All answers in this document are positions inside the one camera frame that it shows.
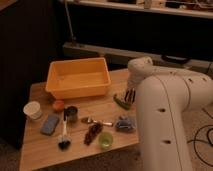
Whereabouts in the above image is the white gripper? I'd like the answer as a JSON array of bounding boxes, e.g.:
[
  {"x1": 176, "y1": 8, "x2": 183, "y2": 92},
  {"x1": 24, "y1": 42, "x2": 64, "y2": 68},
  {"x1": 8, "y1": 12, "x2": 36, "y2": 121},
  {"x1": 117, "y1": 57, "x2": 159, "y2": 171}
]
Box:
[{"x1": 124, "y1": 75, "x2": 142, "y2": 103}]

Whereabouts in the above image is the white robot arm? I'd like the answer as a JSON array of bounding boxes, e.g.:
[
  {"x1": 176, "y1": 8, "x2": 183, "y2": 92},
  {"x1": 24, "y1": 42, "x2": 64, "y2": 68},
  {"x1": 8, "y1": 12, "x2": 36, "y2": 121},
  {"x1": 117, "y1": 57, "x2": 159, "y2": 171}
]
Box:
[{"x1": 127, "y1": 57, "x2": 213, "y2": 171}]

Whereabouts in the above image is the brown grape bunch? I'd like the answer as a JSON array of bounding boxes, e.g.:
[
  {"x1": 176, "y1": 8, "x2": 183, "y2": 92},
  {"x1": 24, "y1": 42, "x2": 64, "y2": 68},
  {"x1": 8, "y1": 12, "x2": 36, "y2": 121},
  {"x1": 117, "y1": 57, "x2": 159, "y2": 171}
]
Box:
[{"x1": 84, "y1": 123, "x2": 103, "y2": 145}]

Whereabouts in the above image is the metal spoon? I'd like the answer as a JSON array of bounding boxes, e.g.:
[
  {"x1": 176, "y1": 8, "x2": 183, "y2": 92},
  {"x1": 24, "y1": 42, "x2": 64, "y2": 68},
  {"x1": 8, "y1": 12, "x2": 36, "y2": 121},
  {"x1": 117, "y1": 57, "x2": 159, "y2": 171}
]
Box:
[{"x1": 81, "y1": 117, "x2": 113, "y2": 127}]

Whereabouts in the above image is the green small cup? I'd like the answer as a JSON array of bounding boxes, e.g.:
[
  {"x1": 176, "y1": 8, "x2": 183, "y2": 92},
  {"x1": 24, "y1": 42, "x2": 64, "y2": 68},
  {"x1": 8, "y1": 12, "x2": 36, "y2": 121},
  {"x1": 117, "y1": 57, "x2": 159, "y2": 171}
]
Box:
[{"x1": 98, "y1": 132, "x2": 113, "y2": 149}]

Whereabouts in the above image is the yellow plastic bin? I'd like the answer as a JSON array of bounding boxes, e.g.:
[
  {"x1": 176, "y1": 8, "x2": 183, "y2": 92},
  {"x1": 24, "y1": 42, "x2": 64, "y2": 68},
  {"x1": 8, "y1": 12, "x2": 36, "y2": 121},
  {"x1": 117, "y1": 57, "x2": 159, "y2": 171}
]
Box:
[{"x1": 46, "y1": 57, "x2": 111, "y2": 99}]

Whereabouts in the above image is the orange fruit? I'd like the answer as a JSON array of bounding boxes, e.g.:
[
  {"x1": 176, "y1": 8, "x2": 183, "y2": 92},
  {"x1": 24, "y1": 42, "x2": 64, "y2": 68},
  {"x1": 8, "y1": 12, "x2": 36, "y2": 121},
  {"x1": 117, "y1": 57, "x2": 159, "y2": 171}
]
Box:
[{"x1": 52, "y1": 100, "x2": 65, "y2": 112}]

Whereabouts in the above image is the blue sponge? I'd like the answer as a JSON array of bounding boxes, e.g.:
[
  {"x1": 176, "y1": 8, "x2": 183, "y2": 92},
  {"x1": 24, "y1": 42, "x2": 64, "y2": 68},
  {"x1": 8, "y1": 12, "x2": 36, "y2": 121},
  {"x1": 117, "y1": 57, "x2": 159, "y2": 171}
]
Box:
[{"x1": 40, "y1": 114, "x2": 59, "y2": 136}]

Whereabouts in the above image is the white shelf board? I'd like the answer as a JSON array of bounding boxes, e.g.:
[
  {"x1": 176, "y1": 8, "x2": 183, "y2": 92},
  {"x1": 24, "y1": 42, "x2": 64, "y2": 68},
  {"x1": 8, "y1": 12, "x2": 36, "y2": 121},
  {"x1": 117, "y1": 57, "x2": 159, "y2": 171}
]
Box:
[{"x1": 58, "y1": 0, "x2": 213, "y2": 20}]

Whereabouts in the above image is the white paper cup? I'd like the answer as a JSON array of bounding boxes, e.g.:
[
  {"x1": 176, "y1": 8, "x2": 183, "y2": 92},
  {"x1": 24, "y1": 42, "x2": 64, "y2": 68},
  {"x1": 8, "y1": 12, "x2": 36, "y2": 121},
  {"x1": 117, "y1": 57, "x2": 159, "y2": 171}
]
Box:
[{"x1": 23, "y1": 101, "x2": 42, "y2": 120}]

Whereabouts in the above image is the grey metal pole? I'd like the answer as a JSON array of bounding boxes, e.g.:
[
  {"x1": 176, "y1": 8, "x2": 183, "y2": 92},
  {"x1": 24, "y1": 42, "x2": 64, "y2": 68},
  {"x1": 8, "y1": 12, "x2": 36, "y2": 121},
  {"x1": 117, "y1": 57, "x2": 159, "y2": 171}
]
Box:
[{"x1": 64, "y1": 0, "x2": 76, "y2": 44}]

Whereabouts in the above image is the long grey base rail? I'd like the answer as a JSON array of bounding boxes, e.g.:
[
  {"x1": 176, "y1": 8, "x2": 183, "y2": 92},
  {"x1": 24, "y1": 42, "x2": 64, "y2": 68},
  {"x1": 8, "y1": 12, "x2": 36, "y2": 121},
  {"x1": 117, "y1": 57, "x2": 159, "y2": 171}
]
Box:
[{"x1": 63, "y1": 42, "x2": 213, "y2": 78}]

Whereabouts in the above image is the black floor cable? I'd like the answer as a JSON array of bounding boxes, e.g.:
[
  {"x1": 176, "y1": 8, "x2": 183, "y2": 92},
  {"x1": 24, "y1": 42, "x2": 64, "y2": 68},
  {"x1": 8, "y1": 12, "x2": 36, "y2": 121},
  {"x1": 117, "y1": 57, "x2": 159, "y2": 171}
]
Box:
[{"x1": 187, "y1": 108, "x2": 213, "y2": 168}]

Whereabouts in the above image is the white handled black brush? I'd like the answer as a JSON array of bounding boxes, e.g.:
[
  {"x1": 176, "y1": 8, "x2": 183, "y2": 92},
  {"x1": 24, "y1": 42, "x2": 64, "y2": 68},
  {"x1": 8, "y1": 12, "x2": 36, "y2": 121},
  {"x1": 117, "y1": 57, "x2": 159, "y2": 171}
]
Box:
[{"x1": 58, "y1": 116, "x2": 71, "y2": 150}]

